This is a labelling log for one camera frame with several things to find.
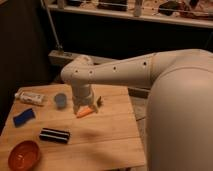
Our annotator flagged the blue ceramic cup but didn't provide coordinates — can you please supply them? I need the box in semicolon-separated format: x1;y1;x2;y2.
54;93;67;109

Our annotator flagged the metal pole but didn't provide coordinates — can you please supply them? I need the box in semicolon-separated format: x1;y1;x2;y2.
41;0;63;52

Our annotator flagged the blue brush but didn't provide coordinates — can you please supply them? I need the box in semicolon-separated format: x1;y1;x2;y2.
13;108;35;127

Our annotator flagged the small dark clip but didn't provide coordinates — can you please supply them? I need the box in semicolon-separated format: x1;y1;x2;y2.
97;96;102;106

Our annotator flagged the wooden shelf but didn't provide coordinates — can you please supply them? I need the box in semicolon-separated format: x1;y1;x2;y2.
44;0;213;29

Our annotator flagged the white tube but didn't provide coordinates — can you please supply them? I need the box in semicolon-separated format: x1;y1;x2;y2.
15;91;45;106

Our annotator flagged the orange carrot toy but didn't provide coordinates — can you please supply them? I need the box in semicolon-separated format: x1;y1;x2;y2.
76;107;94;118

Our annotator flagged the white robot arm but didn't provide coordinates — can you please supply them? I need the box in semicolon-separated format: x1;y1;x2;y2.
61;49;213;171

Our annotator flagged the wooden beam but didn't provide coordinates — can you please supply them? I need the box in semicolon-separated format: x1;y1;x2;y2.
48;49;118;69

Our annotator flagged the orange bowl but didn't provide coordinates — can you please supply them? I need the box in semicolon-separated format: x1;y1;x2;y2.
8;140;41;171

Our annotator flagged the black striped eraser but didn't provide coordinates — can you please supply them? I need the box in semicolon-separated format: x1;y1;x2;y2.
39;128;70;144

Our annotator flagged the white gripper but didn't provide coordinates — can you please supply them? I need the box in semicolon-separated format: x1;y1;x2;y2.
71;84;98;114

